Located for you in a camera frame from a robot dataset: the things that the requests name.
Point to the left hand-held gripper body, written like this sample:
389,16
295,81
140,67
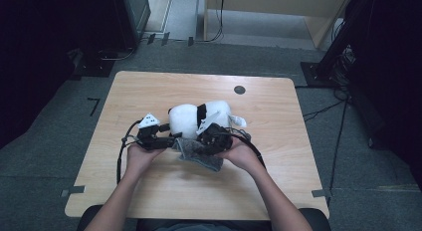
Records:
148,134

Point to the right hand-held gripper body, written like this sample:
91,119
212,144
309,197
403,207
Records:
215,138

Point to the grey fluffy cloth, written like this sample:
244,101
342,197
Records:
195,159

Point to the panda plush toy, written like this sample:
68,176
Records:
185,119

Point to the person's left hand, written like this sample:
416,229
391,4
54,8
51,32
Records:
141,158

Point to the person's right hand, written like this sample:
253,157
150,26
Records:
240,154

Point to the black floor tape mark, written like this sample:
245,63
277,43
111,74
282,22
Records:
95,106

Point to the grey floor tape strip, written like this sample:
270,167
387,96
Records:
73,190

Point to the black chair armrest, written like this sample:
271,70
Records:
85,221
316,219

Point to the dark curtain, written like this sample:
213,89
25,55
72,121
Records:
33,58
391,75

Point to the black metal stand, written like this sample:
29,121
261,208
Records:
335,48

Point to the light wooden desk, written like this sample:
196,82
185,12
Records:
282,2

